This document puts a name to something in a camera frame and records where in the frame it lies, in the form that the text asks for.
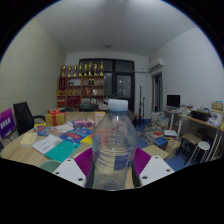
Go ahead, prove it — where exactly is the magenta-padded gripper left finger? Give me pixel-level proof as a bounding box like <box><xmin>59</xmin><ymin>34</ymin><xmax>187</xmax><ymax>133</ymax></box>
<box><xmin>52</xmin><ymin>147</ymin><xmax>94</xmax><ymax>188</ymax></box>

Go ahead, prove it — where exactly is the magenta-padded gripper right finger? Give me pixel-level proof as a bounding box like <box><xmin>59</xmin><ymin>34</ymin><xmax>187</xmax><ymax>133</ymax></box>
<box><xmin>133</xmin><ymin>147</ymin><xmax>175</xmax><ymax>188</ymax></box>

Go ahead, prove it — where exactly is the clear plastic water bottle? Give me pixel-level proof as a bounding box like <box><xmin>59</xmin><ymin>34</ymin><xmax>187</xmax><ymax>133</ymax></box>
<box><xmin>91</xmin><ymin>98</ymin><xmax>139</xmax><ymax>192</ymax></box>

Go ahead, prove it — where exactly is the teal book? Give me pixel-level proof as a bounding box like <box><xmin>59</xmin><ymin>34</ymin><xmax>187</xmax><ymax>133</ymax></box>
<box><xmin>44</xmin><ymin>139</ymin><xmax>81</xmax><ymax>163</ymax></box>

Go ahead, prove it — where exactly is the orange book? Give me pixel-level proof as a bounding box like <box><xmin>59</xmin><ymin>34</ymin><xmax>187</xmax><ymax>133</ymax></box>
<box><xmin>79</xmin><ymin>133</ymin><xmax>94</xmax><ymax>145</ymax></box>

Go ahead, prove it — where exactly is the blue book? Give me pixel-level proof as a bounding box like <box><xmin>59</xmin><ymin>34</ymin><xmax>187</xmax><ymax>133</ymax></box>
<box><xmin>59</xmin><ymin>127</ymin><xmax>94</xmax><ymax>144</ymax></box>

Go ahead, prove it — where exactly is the pile of books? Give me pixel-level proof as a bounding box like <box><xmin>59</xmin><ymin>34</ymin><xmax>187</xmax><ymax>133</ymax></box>
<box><xmin>146</xmin><ymin>111</ymin><xmax>171</xmax><ymax>141</ymax></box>

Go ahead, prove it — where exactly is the wooden stool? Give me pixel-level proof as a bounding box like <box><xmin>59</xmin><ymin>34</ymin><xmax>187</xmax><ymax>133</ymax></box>
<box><xmin>176</xmin><ymin>133</ymin><xmax>203</xmax><ymax>158</ymax></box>

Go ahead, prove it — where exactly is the colourful picture book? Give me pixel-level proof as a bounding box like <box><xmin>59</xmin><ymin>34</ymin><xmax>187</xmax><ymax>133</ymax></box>
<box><xmin>33</xmin><ymin>124</ymin><xmax>56</xmax><ymax>137</ymax></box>

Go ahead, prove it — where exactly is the pink package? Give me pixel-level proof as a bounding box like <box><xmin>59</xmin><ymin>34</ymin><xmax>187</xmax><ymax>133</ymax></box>
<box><xmin>72</xmin><ymin>118</ymin><xmax>95</xmax><ymax>129</ymax></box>

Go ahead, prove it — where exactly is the cream box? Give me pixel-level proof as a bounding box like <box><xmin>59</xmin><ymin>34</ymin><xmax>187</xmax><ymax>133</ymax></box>
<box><xmin>19</xmin><ymin>132</ymin><xmax>38</xmax><ymax>147</ymax></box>

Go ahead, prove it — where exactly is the white round stool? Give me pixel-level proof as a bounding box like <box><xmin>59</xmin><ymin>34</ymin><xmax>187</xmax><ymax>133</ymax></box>
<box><xmin>186</xmin><ymin>140</ymin><xmax>212</xmax><ymax>165</ymax></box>

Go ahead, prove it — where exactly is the yellow gift box red ribbon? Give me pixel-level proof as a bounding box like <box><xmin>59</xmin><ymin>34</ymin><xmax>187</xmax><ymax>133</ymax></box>
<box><xmin>44</xmin><ymin>107</ymin><xmax>67</xmax><ymax>128</ymax></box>

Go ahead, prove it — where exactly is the tan upright box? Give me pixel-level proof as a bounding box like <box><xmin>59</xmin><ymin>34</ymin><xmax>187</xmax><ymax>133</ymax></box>
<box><xmin>93</xmin><ymin>110</ymin><xmax>107</xmax><ymax>128</ymax></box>

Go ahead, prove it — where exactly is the dark grey chair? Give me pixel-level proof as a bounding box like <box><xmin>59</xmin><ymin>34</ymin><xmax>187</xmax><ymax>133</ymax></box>
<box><xmin>78</xmin><ymin>102</ymin><xmax>96</xmax><ymax>112</ymax></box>

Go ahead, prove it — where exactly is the long cluttered side desk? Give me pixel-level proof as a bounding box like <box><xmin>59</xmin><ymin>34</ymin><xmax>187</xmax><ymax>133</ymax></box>
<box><xmin>163</xmin><ymin>106</ymin><xmax>224</xmax><ymax>158</ymax></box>

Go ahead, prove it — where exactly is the black printer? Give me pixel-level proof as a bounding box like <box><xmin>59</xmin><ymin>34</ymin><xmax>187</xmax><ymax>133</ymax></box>
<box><xmin>190</xmin><ymin>109</ymin><xmax>210</xmax><ymax>123</ymax></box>

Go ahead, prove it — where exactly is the black microphone stand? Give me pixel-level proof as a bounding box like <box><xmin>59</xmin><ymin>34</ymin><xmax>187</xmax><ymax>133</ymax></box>
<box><xmin>138</xmin><ymin>85</ymin><xmax>147</xmax><ymax>116</ymax></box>

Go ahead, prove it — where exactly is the black computer monitor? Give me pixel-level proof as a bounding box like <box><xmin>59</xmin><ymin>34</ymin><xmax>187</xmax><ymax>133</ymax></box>
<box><xmin>166</xmin><ymin>94</ymin><xmax>182</xmax><ymax>109</ymax></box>

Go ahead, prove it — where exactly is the black office chair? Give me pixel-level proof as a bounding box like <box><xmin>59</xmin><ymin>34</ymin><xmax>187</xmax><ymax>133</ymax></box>
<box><xmin>12</xmin><ymin>101</ymin><xmax>46</xmax><ymax>136</ymax></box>

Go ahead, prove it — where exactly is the purple sign board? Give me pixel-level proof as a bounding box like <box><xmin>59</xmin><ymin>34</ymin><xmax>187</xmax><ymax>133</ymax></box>
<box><xmin>0</xmin><ymin>107</ymin><xmax>17</xmax><ymax>140</ymax></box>

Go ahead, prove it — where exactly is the wooden shelf unit with trophies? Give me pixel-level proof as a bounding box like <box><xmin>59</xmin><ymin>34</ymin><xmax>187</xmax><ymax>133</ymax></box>
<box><xmin>56</xmin><ymin>62</ymin><xmax>106</xmax><ymax>108</ymax></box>

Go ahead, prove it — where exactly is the dark glass door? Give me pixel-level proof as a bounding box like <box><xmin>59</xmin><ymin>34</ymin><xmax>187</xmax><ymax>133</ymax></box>
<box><xmin>78</xmin><ymin>58</ymin><xmax>136</xmax><ymax>113</ymax></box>

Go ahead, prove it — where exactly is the white wall air conditioner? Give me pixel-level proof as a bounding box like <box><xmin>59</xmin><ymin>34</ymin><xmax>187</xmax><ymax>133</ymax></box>
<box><xmin>148</xmin><ymin>57</ymin><xmax>165</xmax><ymax>72</ymax></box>

